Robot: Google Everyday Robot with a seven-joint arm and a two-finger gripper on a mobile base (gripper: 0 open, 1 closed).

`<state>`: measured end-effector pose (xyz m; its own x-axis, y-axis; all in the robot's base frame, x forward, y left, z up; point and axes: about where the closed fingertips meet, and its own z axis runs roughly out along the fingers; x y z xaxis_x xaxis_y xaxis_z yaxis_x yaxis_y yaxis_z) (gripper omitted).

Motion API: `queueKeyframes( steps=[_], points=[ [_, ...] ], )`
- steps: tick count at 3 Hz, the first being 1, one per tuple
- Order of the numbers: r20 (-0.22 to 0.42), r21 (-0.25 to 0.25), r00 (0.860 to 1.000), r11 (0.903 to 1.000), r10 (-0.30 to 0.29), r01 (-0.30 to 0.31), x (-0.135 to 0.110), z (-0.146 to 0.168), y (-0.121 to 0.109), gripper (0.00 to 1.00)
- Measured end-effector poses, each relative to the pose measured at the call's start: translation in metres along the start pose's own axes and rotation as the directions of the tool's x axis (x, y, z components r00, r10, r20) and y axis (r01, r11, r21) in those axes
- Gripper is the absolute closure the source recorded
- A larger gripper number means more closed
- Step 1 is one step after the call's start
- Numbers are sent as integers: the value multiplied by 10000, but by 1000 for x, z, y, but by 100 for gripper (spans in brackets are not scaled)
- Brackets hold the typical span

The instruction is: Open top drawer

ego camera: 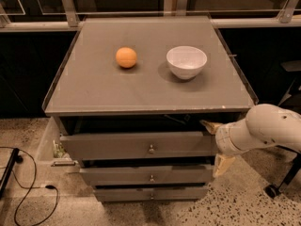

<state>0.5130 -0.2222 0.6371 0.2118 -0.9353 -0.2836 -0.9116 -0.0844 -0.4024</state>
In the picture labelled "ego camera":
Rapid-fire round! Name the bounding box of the grey drawer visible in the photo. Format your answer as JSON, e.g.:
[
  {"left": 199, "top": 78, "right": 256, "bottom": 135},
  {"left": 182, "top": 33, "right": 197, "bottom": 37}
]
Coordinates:
[
  {"left": 80, "top": 165, "right": 213, "bottom": 186},
  {"left": 94, "top": 185, "right": 208, "bottom": 202},
  {"left": 60, "top": 131, "right": 217, "bottom": 160}
]

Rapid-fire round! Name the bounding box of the black cable on floor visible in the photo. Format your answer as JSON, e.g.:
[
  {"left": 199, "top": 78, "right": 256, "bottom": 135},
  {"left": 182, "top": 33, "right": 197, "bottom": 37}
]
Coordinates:
[{"left": 0, "top": 146, "right": 60, "bottom": 226}]

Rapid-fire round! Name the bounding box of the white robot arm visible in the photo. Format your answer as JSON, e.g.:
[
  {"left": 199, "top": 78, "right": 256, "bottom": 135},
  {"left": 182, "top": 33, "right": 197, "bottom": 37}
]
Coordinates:
[{"left": 200, "top": 104, "right": 301, "bottom": 177}]

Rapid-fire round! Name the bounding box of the grey bottom drawer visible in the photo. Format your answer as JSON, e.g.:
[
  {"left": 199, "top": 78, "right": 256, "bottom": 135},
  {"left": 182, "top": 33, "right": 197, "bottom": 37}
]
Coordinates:
[{"left": 94, "top": 185, "right": 208, "bottom": 202}]

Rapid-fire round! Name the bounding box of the metal railing with glass panels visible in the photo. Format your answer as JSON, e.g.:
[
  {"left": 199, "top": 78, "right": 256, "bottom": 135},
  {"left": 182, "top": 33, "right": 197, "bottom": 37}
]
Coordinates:
[{"left": 0, "top": 0, "right": 301, "bottom": 32}]

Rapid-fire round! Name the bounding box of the grey drawer cabinet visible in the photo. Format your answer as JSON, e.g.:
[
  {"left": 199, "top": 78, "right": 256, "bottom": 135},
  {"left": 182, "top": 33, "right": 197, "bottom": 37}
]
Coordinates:
[{"left": 43, "top": 17, "right": 256, "bottom": 191}]

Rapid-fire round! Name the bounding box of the grey top drawer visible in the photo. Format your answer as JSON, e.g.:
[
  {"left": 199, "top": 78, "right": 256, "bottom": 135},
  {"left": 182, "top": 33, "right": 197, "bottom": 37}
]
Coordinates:
[{"left": 60, "top": 131, "right": 217, "bottom": 160}]

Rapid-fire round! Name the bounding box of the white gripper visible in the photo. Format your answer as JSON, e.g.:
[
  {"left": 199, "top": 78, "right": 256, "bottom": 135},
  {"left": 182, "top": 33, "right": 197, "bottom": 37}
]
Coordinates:
[{"left": 200, "top": 120, "right": 246, "bottom": 178}]

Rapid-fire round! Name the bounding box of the black office chair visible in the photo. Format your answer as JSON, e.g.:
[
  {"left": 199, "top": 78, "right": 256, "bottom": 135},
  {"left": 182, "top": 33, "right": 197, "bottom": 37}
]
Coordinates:
[{"left": 263, "top": 59, "right": 301, "bottom": 200}]

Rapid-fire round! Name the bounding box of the black snack bar wrapper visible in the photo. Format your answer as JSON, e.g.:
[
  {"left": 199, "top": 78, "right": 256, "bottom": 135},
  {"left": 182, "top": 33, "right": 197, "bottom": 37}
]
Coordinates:
[{"left": 164, "top": 114, "right": 190, "bottom": 125}]

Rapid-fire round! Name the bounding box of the black floor stand base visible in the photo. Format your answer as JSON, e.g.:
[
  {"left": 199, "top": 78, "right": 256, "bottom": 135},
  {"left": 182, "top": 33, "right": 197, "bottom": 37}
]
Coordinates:
[{"left": 0, "top": 148, "right": 19, "bottom": 199}]

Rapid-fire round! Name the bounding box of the grey middle drawer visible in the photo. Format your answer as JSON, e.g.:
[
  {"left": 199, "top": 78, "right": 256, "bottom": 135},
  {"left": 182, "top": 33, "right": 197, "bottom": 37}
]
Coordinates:
[{"left": 80, "top": 165, "right": 213, "bottom": 186}]

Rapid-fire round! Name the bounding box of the orange fruit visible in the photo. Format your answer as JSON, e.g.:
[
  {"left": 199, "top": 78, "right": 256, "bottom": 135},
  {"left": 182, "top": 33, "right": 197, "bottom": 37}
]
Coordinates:
[{"left": 116, "top": 47, "right": 137, "bottom": 69}]

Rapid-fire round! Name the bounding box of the white bowl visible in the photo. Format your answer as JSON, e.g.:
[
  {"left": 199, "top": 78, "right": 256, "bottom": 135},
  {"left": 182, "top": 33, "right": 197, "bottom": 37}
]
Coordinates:
[{"left": 166, "top": 46, "right": 208, "bottom": 80}]

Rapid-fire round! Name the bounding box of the clear plastic storage bin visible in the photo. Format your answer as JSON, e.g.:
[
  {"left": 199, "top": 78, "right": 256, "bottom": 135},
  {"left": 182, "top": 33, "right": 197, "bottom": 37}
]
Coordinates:
[{"left": 35, "top": 118, "right": 75, "bottom": 167}]

